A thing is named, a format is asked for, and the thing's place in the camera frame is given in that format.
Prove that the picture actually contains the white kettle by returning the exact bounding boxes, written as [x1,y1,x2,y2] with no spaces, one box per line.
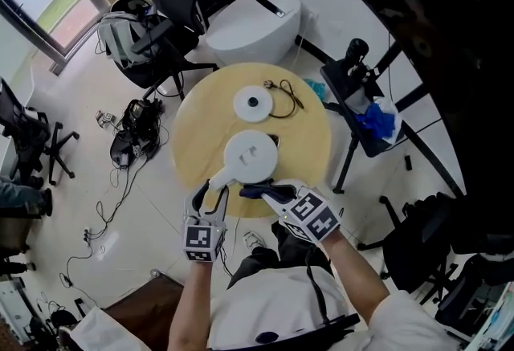
[207,129,282,193]

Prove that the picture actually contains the white round disc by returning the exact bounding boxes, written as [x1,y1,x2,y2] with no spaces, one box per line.
[233,84,275,122]

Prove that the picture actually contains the person's left forearm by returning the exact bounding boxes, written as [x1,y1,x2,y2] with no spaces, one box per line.
[168,259,214,351]

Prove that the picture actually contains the large black screen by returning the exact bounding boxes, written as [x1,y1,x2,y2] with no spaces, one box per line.
[315,0,514,198]

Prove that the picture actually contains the person's white shirt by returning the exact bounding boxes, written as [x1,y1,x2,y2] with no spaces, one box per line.
[206,264,459,351]

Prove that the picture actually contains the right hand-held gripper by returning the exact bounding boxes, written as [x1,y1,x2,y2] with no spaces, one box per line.
[259,178,342,243]

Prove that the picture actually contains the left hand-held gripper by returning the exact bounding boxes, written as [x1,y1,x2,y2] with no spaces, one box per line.
[182,178,230,263]

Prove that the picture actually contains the black ribbed cylinder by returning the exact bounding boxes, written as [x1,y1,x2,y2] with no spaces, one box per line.
[347,39,369,73]

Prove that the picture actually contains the black screen stand with tray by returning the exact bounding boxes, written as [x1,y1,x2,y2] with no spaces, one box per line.
[320,39,467,198]

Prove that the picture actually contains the blue gloves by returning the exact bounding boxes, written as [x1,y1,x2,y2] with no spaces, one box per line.
[357,102,397,141]

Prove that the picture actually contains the black office chair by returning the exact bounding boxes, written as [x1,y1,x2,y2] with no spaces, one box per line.
[357,191,467,304]
[23,308,77,346]
[435,252,514,326]
[0,78,80,188]

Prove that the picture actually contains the person's black trousers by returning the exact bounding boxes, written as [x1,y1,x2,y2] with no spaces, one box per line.
[228,220,334,290]

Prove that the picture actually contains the thin black strap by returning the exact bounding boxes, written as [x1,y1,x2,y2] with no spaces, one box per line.
[307,244,327,322]

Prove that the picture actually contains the round wooden table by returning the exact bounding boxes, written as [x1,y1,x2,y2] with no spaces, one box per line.
[170,63,332,218]

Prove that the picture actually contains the brown wooden desk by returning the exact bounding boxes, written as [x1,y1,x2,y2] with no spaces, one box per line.
[0,216,31,258]

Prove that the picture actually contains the black framed glass door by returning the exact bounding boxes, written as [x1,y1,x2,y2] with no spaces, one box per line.
[0,0,112,76]

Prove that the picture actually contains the brown metal-framed cart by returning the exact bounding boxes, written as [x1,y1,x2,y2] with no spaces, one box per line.
[102,272,186,351]

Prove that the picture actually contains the white plastic bag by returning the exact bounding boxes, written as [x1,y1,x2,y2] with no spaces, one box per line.
[373,96,405,144]

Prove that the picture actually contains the grey pouch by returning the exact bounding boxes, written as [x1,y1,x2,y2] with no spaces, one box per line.
[345,90,370,112]

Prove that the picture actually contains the white round tub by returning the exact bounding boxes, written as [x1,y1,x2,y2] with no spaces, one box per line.
[108,0,156,19]

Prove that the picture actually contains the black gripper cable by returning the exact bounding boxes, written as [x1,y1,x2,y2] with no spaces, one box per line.
[218,216,235,278]

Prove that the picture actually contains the grey backpack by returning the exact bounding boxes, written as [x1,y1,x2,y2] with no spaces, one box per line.
[97,10,148,69]

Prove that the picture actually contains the white cloth sheet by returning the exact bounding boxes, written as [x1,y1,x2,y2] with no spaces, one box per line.
[70,305,152,351]

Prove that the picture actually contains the white smart toilet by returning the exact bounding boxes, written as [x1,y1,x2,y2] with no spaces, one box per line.
[205,0,302,67]

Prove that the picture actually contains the person's left white shoe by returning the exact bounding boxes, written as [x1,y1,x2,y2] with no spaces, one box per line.
[243,231,268,252]

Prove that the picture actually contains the teal plastic bag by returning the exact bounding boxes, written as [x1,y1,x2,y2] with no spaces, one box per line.
[303,78,327,100]

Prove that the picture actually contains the black floor cables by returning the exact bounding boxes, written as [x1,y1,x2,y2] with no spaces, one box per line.
[59,168,140,302]

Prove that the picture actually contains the person's right forearm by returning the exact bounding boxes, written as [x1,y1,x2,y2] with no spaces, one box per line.
[320,228,390,322]

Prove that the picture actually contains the black chest mount bar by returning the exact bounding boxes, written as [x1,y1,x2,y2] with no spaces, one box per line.
[208,312,361,351]

